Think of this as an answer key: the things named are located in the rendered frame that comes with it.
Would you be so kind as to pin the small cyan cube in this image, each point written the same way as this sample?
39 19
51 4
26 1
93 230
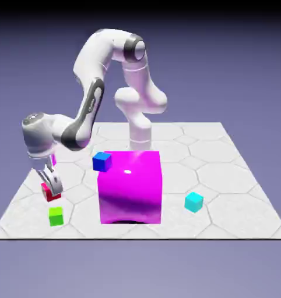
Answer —
193 202

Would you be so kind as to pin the small green cube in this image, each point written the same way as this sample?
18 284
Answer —
56 217

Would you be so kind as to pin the small blue cube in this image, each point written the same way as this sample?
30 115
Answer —
101 161

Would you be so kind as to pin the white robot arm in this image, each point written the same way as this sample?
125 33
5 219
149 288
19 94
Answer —
89 69

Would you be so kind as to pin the large magenta box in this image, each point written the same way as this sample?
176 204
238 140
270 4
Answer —
130 188

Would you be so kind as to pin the small red cube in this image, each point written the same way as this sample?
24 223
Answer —
47 193

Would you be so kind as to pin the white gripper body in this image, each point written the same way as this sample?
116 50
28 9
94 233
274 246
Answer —
52 182

